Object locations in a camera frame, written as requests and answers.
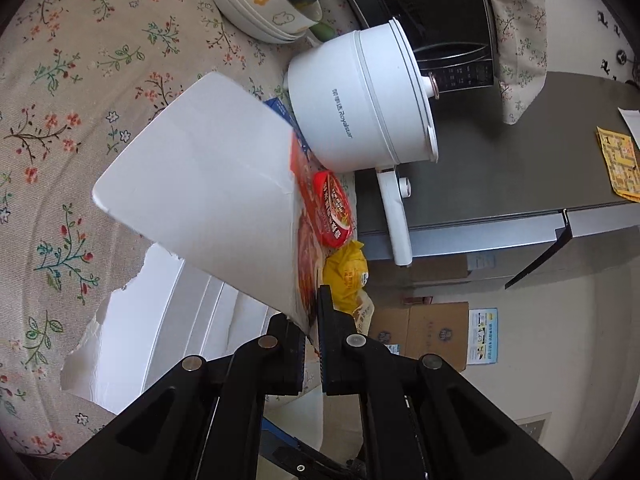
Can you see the floral cloth cover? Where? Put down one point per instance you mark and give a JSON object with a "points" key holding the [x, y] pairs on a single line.
{"points": [[522, 44]]}

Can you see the floral tablecloth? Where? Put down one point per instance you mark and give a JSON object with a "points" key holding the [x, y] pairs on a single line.
{"points": [[79, 80]]}

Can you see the brown cardboard box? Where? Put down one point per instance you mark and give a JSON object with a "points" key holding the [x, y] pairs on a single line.
{"points": [[413, 331]]}

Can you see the white Royalstar electric pot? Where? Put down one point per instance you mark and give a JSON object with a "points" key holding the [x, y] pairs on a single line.
{"points": [[361, 102]]}

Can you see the yellow paper sheet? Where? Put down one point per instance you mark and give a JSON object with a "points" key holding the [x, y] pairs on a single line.
{"points": [[620, 161]]}

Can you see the red round snack lid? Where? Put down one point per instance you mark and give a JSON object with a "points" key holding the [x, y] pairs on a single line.
{"points": [[336, 213]]}

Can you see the black microwave oven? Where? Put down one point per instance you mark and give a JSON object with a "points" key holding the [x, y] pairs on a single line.
{"points": [[452, 40]]}

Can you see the white flower print bowl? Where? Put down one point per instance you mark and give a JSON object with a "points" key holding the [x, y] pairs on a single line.
{"points": [[284, 16]]}

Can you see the grey refrigerator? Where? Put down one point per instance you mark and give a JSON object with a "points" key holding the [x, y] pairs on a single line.
{"points": [[525, 201]]}

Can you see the yellow snack wrapper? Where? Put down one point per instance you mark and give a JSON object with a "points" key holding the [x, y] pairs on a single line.
{"points": [[346, 273]]}

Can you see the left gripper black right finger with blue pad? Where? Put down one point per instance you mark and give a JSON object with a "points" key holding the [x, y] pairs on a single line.
{"points": [[420, 418]]}

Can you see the blue white leaflet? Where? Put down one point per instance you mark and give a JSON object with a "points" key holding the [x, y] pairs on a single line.
{"points": [[483, 341]]}

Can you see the white torn cardboard box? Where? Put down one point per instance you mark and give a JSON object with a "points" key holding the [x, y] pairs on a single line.
{"points": [[170, 310]]}

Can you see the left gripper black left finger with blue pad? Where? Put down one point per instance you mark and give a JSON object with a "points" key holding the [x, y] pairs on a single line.
{"points": [[203, 419]]}

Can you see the stacked white plates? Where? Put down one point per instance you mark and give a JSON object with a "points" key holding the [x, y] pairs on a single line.
{"points": [[249, 26]]}

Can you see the pale yellow snack bag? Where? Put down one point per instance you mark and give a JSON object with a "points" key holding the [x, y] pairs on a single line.
{"points": [[364, 313]]}

